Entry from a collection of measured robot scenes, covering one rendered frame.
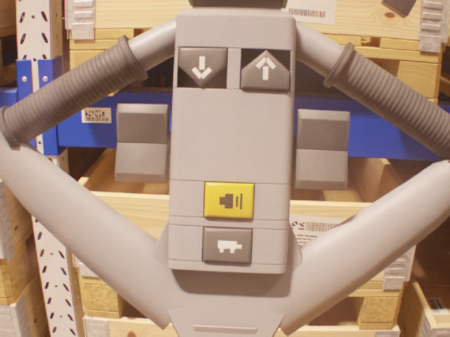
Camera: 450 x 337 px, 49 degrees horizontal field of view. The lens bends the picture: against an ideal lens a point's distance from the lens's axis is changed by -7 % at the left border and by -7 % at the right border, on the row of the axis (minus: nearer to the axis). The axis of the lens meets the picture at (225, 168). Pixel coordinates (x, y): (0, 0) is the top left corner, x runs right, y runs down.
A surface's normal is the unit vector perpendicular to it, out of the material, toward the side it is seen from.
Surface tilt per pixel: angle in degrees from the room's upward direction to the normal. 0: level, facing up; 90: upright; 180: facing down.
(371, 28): 90
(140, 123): 91
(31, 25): 90
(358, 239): 69
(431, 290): 0
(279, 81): 74
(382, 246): 80
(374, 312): 90
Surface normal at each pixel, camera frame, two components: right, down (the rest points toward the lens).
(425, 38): -0.04, 0.33
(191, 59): -0.05, 0.06
